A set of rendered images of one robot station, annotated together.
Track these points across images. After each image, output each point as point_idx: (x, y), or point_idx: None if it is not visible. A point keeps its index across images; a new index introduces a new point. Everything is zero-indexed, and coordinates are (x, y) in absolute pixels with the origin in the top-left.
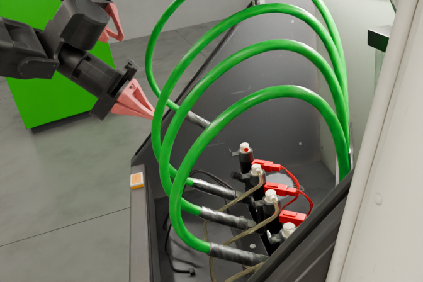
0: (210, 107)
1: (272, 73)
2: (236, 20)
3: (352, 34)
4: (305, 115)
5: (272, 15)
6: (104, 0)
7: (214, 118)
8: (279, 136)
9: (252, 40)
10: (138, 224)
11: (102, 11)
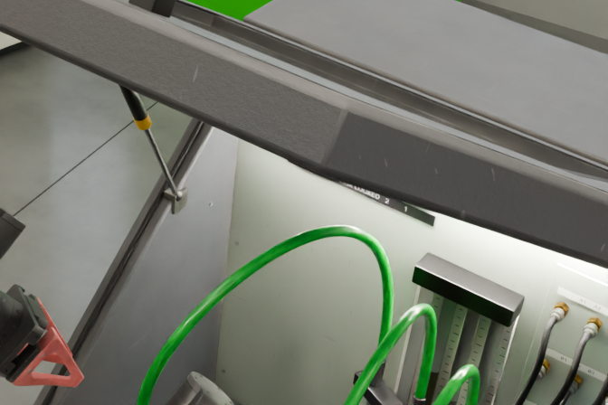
0: (99, 387)
1: (178, 291)
2: (390, 350)
3: (342, 239)
4: (206, 333)
5: (190, 205)
6: (37, 304)
7: (101, 402)
8: (175, 381)
9: (164, 253)
10: None
11: (208, 381)
